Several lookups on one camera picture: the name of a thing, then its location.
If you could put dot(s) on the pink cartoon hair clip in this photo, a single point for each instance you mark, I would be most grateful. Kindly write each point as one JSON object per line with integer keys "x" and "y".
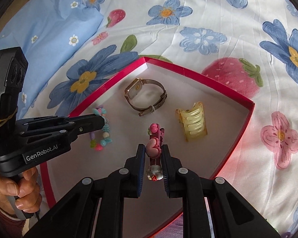
{"x": 154, "y": 148}

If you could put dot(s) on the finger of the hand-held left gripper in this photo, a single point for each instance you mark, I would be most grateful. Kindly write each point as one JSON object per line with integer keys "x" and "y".
{"x": 64, "y": 135}
{"x": 84, "y": 119}

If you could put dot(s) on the red shallow box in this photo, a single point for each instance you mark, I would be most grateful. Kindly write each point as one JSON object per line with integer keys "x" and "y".
{"x": 213, "y": 133}

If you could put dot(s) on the white floral bed sheet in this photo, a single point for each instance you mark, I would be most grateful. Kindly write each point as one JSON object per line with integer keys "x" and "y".
{"x": 144, "y": 0}

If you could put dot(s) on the person's left forearm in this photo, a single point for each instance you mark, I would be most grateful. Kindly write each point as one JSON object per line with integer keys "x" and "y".
{"x": 5, "y": 225}

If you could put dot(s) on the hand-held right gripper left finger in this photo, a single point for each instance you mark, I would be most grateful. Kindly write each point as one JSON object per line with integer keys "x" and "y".
{"x": 140, "y": 171}

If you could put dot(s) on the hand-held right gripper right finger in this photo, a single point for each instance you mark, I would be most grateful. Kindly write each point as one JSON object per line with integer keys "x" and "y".
{"x": 166, "y": 173}

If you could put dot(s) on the yellow hair claw clip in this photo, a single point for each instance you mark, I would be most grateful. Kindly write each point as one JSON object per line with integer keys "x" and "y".
{"x": 193, "y": 136}

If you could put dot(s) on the person's left hand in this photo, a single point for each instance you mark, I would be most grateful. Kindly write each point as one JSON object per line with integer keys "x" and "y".
{"x": 29, "y": 191}

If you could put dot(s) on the gold mesh band wristwatch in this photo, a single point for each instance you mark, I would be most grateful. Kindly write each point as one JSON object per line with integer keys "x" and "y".
{"x": 133, "y": 89}

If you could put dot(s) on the blue flower print pillow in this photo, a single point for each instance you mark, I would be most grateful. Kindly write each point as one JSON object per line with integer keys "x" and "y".
{"x": 39, "y": 29}

